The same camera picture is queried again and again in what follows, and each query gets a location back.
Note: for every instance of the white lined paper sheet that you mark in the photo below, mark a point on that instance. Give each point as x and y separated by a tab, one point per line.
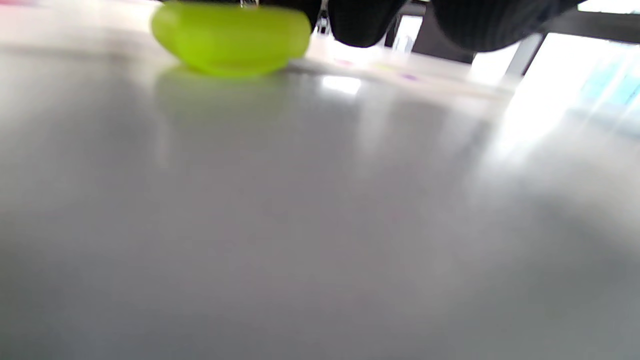
425	75

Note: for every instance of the person's left hand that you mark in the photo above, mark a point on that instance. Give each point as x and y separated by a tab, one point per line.
490	25

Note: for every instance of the yellow highlighter cap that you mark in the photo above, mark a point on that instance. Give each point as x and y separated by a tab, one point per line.
230	40

